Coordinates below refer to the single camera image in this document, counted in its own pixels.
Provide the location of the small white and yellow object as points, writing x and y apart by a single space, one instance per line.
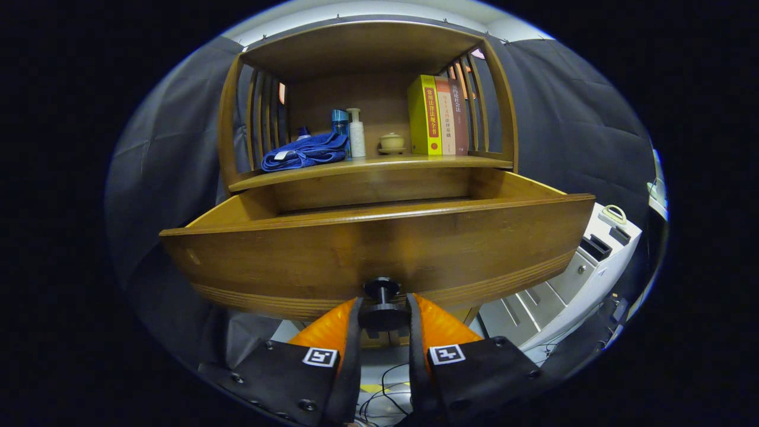
614 216

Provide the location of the white pump bottle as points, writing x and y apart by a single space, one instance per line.
357 139

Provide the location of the blue translucent bottle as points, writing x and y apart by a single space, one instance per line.
340 121

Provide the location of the white drawer unit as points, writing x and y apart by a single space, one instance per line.
563 290

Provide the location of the beige saucer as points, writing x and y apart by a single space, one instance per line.
392 151

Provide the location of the blue folded towel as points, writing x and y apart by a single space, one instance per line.
308 151

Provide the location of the small black object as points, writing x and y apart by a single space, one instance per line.
619 235

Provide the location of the small white blue-capped bottle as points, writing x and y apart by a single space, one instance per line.
303 133

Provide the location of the brown book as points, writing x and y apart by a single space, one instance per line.
459 118

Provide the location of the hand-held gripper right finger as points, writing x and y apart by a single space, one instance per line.
417 367

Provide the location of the cream and orange book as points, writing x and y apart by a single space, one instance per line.
447 112

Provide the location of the thick yellow book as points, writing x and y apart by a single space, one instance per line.
422 118

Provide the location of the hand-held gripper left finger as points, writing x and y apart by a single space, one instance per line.
353 367

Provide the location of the white device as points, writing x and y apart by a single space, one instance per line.
658 196

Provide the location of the beige lidded teacup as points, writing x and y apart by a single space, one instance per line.
392 142

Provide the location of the wooden countertop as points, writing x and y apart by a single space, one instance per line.
367 162

